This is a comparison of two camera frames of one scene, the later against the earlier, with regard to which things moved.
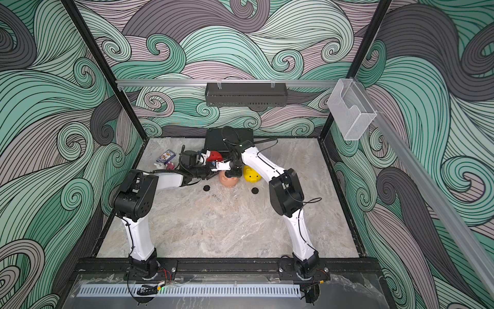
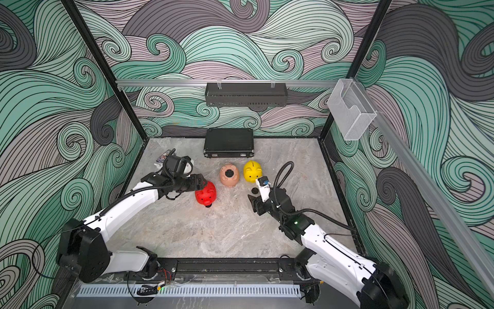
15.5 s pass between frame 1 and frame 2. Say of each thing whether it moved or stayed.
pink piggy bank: stayed
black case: stayed
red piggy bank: moved
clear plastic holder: stayed
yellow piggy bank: stayed
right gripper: moved
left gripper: moved
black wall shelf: stayed
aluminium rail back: stayed
